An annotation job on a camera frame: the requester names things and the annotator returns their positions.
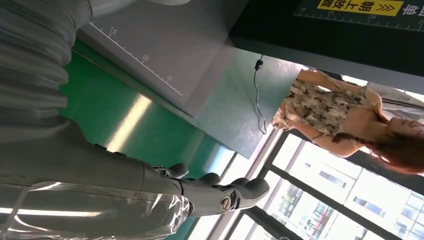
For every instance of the person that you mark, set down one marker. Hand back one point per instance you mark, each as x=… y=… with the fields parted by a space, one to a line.
x=324 y=109

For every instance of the black window frame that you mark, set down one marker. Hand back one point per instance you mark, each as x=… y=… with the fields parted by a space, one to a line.
x=318 y=195

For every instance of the black scanner platform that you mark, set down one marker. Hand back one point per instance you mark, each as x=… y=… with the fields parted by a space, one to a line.
x=172 y=43

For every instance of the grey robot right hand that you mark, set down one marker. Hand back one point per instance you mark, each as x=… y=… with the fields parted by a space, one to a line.
x=82 y=172

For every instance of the green conveyor belt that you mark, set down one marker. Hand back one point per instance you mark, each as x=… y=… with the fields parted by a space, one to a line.
x=109 y=109

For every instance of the black scanner column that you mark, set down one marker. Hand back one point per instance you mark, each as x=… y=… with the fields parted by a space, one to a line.
x=331 y=49

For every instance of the black and yellow column label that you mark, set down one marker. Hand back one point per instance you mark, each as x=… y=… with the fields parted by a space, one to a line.
x=364 y=11

